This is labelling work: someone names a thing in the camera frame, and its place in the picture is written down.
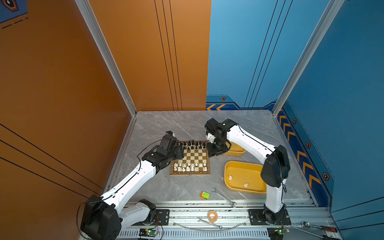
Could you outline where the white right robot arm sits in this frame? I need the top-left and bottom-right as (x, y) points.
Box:
(205, 118), (291, 225)

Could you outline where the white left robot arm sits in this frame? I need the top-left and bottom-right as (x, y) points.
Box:
(76, 131), (184, 240)

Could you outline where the wooden chess board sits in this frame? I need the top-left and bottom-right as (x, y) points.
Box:
(170, 140), (211, 176)

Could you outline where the green circuit board left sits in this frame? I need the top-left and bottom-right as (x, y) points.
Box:
(138, 229), (159, 240)

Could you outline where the green circuit board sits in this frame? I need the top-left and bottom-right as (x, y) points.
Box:
(267, 228), (290, 240)
(138, 229), (159, 240)

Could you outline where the green circuit board right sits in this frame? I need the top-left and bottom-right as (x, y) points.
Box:
(267, 228), (290, 240)

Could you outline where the yellow tray far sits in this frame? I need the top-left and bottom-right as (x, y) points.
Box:
(225, 142), (246, 156)

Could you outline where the yellow tray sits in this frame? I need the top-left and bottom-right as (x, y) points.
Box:
(224, 161), (267, 195)
(225, 142), (246, 156)

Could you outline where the yellow tray near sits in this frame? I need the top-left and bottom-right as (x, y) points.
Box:
(224, 161), (267, 195)

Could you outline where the green orange small cube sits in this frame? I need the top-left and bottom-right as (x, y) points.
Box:
(200, 192), (210, 200)

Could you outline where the silver wrench on table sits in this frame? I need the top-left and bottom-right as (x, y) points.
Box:
(212, 188), (237, 208)

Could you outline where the tape roll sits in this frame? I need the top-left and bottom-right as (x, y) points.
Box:
(207, 211), (218, 224)

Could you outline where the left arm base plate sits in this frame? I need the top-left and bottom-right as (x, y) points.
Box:
(140, 209), (170, 226)

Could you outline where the silver wrench on rail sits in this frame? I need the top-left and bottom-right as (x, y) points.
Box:
(198, 218), (223, 230)

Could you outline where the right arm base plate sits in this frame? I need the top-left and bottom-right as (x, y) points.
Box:
(248, 207), (292, 226)

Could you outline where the red handled ratchet tool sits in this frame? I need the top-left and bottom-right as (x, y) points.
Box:
(302, 222), (338, 233)

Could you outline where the aluminium corner post left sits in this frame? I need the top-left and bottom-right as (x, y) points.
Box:
(75, 0), (137, 117)

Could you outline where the aluminium corner post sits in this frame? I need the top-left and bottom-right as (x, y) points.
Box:
(272, 0), (345, 117)
(75, 0), (137, 117)

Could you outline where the aluminium corner post right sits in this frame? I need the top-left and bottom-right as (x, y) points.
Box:
(272, 0), (345, 117)

